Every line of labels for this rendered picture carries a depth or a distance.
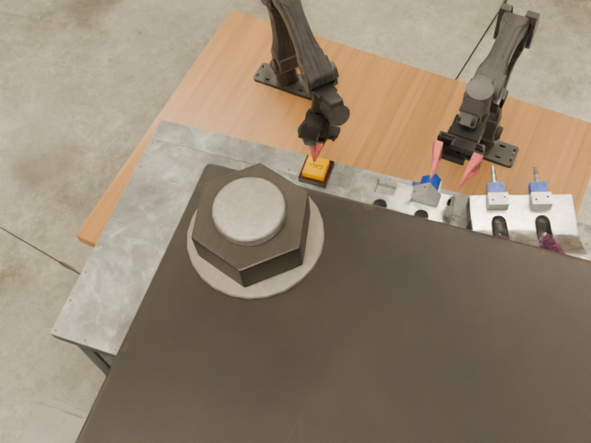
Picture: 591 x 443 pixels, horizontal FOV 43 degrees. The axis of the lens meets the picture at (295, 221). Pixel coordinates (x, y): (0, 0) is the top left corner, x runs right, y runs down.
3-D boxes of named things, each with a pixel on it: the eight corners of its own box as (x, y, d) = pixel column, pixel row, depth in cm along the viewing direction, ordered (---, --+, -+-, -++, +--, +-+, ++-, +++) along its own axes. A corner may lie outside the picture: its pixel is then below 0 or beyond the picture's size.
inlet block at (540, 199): (522, 171, 200) (527, 160, 195) (542, 171, 200) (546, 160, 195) (528, 214, 194) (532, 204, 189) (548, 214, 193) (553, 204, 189)
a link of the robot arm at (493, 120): (490, 146, 196) (530, 25, 178) (465, 137, 197) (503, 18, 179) (494, 137, 201) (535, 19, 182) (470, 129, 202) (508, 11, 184)
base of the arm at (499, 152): (516, 152, 197) (524, 132, 200) (444, 128, 203) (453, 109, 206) (511, 169, 204) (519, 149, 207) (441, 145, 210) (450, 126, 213)
